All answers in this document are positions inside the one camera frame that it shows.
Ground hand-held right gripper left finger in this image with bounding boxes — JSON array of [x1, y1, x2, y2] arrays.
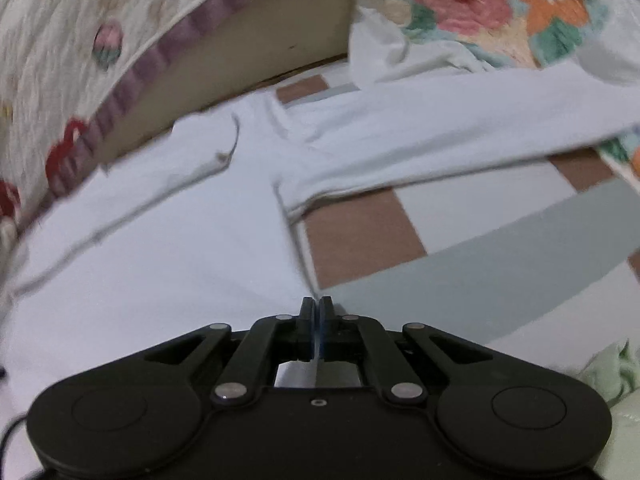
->
[[142, 296, 317, 407]]

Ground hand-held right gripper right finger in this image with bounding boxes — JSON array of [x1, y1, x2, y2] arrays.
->
[[319, 296, 495, 407]]

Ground white long-sleeved shirt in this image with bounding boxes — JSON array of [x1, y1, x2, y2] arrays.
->
[[0, 59, 640, 480]]

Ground checked floor mat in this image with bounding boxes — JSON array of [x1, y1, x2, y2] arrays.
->
[[274, 55, 640, 397]]

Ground light green cloth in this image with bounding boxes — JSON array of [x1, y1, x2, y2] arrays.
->
[[580, 337, 640, 480]]

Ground white quilt with red bears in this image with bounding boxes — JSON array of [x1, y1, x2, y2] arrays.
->
[[0, 0, 321, 241]]

